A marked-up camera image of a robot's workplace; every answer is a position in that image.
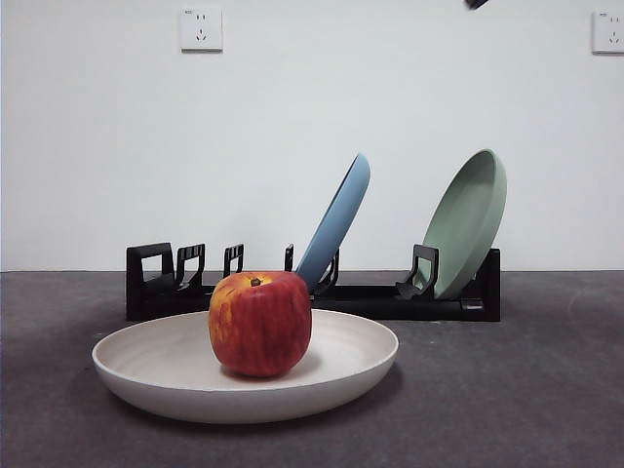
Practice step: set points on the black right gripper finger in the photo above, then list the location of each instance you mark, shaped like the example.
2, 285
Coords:
475, 3

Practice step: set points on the red yellow apple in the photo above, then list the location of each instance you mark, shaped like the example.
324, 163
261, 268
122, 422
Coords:
263, 326

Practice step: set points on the cream yellow plate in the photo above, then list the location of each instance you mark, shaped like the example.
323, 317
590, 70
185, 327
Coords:
161, 370

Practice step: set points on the pale green plate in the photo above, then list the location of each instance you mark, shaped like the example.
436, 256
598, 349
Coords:
463, 229

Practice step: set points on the blue plate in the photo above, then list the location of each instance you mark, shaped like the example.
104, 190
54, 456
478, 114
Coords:
341, 214

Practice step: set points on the black plate rack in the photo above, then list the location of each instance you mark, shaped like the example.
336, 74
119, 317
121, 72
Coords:
380, 304

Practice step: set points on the white wall socket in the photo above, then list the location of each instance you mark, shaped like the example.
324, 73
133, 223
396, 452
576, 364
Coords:
202, 30
609, 32

